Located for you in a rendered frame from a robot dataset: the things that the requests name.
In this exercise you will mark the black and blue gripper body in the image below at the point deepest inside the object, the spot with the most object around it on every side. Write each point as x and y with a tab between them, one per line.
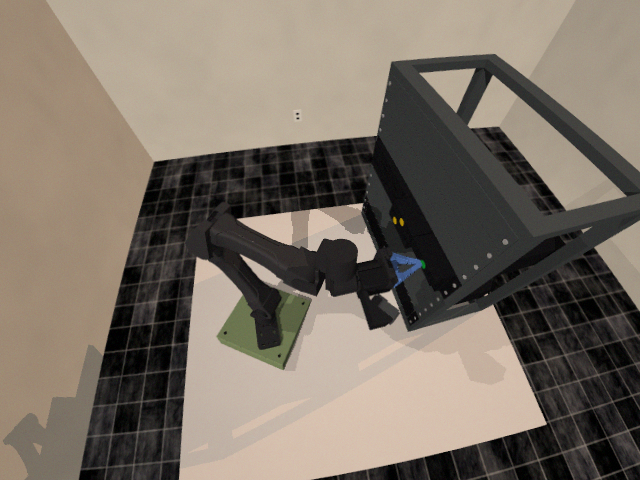
379	260

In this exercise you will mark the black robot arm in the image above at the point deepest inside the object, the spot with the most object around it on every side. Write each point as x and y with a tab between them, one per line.
335	261

